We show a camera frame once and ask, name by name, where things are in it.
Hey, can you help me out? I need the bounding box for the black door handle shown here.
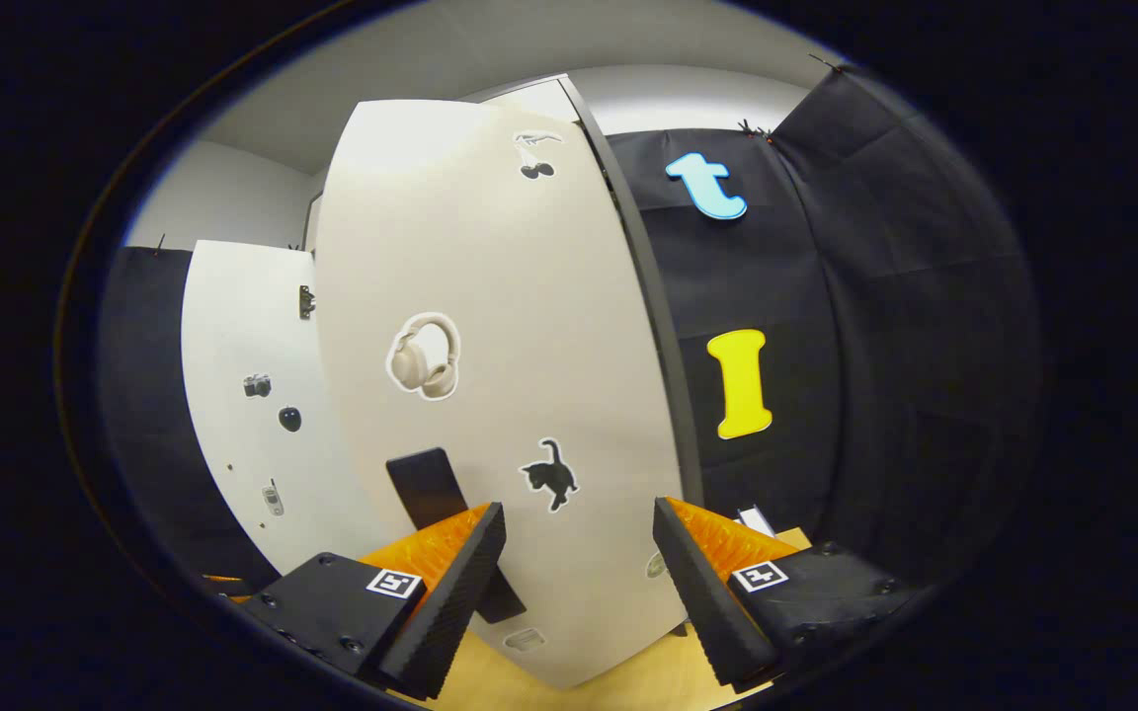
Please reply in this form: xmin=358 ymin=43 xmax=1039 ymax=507
xmin=386 ymin=447 xmax=528 ymax=625

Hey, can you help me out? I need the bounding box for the white shoe cabinet door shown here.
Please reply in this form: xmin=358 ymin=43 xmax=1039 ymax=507
xmin=315 ymin=99 xmax=689 ymax=690
xmin=181 ymin=240 xmax=392 ymax=576

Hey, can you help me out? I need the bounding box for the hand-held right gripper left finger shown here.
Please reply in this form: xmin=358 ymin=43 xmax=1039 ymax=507
xmin=238 ymin=502 xmax=508 ymax=700

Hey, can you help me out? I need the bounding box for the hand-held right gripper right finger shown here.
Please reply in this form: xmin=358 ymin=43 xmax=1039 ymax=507
xmin=652 ymin=497 xmax=926 ymax=690

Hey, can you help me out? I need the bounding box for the grey white shoe cabinet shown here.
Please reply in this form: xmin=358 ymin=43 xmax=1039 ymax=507
xmin=302 ymin=74 xmax=706 ymax=514

